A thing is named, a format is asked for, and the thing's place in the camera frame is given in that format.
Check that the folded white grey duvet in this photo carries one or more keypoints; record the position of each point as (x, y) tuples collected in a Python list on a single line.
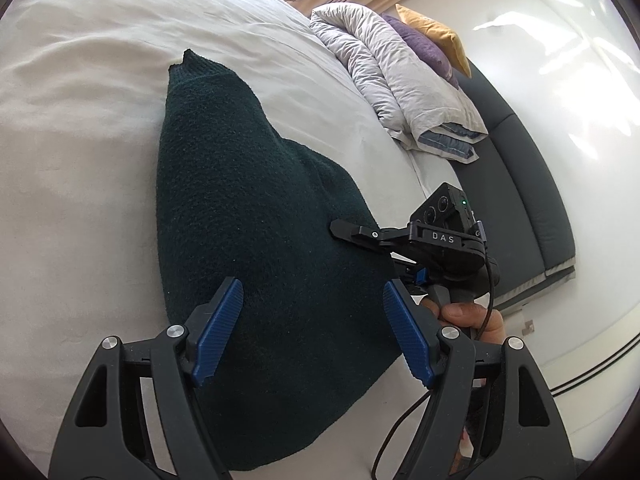
[(400, 85)]

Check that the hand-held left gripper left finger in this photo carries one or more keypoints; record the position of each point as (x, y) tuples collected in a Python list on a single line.
[(220, 330)]

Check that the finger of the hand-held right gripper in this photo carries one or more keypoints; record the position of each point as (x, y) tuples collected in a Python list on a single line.
[(421, 276), (350, 230)]

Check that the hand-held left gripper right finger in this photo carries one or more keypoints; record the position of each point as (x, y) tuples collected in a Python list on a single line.
[(407, 332)]

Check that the dark grey headboard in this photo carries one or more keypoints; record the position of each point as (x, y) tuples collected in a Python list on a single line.
[(515, 160)]

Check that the dark green sweater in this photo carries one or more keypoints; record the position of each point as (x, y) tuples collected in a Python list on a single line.
[(250, 210)]

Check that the person's right hand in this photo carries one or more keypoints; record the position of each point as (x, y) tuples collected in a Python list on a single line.
[(460, 315)]

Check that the yellow pillow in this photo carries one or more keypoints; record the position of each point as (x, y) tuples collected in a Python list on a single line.
[(440, 32)]

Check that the bed with white sheet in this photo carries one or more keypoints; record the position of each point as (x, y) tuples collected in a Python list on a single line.
[(75, 160)]

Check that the purple pillow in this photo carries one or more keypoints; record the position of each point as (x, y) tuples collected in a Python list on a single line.
[(420, 45)]

